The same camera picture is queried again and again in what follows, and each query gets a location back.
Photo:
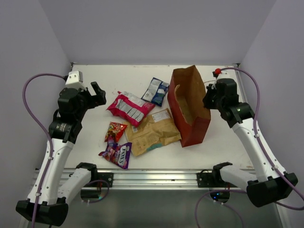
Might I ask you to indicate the tan kraft snack bag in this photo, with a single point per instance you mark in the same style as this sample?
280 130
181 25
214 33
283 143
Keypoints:
155 131

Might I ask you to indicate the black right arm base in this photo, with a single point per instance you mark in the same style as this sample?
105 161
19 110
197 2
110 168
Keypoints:
205 179

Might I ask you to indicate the pink chips bag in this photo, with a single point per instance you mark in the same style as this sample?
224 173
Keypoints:
130 107

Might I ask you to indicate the red rice cracker bag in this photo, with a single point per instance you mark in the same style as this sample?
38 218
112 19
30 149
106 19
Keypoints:
115 130

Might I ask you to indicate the purple candy bag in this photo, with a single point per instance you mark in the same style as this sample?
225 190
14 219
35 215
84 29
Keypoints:
116 153

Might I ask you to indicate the blue snack bag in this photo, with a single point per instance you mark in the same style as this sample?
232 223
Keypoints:
156 92

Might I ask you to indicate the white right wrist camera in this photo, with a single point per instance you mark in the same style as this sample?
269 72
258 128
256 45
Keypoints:
220 74

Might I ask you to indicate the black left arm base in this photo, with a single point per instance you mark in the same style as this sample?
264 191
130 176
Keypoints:
105 176

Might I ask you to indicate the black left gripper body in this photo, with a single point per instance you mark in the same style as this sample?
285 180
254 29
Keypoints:
87 101

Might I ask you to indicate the red brown paper bag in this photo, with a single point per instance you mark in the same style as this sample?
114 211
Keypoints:
185 98

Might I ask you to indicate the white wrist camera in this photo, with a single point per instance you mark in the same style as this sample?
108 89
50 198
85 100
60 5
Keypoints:
75 80
220 74

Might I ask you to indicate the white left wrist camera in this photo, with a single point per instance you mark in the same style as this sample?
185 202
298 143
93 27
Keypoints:
75 80

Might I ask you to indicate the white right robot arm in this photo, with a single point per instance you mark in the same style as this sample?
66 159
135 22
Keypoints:
271 182

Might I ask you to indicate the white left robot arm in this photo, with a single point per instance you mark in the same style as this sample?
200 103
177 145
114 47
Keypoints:
48 202

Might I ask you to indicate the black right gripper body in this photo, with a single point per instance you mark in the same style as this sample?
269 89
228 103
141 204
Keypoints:
211 100

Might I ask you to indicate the aluminium mounting rail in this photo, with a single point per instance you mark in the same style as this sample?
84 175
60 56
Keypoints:
139 179

